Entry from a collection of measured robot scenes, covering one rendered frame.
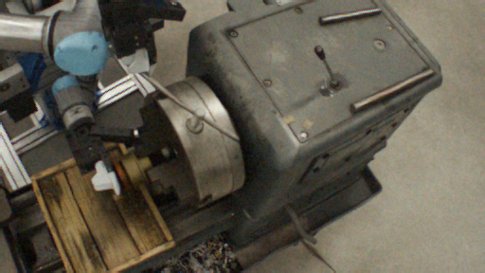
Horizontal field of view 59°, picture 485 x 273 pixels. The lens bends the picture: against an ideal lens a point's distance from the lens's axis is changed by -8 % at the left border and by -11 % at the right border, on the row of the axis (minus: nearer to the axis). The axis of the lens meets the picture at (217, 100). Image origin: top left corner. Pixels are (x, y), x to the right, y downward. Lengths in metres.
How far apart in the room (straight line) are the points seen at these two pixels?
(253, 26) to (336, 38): 0.22
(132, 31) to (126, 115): 1.40
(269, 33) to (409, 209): 1.62
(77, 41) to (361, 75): 0.69
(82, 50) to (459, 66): 2.73
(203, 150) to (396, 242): 1.62
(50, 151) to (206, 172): 1.26
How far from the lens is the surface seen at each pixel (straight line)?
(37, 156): 2.23
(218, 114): 1.08
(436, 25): 3.47
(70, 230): 1.36
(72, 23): 1.01
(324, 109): 1.12
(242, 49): 1.17
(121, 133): 1.20
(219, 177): 1.10
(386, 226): 2.51
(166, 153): 1.23
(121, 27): 0.89
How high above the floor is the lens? 2.17
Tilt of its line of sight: 58 degrees down
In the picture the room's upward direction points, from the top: 11 degrees clockwise
